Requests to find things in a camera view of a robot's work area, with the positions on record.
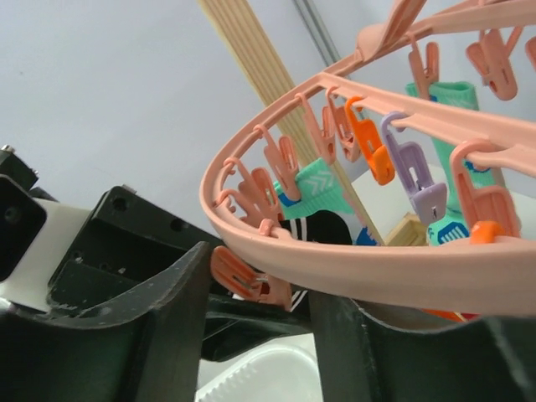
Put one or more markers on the pink round clip hanger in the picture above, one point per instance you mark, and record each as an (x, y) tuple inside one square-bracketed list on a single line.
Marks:
[(493, 279)]

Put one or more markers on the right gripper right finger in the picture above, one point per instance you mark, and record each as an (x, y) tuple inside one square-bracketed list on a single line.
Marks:
[(375, 352)]

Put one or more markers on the wooden drying rack frame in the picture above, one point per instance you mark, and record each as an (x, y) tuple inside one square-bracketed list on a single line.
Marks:
[(268, 92)]

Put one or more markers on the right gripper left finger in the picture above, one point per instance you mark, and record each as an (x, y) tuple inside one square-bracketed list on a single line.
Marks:
[(143, 345)]

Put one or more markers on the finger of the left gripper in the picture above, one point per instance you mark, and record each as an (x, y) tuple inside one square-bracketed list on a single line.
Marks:
[(233, 327)]

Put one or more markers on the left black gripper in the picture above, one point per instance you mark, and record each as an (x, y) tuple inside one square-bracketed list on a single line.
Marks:
[(125, 241)]

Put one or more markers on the purple clothes peg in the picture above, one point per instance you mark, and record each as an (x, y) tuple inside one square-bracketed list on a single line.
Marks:
[(427, 197)]

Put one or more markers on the green sock right hanging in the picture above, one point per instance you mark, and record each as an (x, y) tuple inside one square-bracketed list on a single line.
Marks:
[(321, 190)]

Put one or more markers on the orange clothes peg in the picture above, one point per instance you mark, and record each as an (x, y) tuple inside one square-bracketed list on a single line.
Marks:
[(483, 232), (374, 151)]

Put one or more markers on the white plastic laundry basket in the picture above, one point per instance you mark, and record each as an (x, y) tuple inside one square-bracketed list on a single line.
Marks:
[(283, 369)]

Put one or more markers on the black sock white stripes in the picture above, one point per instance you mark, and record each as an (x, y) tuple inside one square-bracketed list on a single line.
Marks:
[(325, 227)]

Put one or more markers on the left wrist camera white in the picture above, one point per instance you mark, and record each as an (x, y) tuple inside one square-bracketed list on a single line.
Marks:
[(36, 234)]

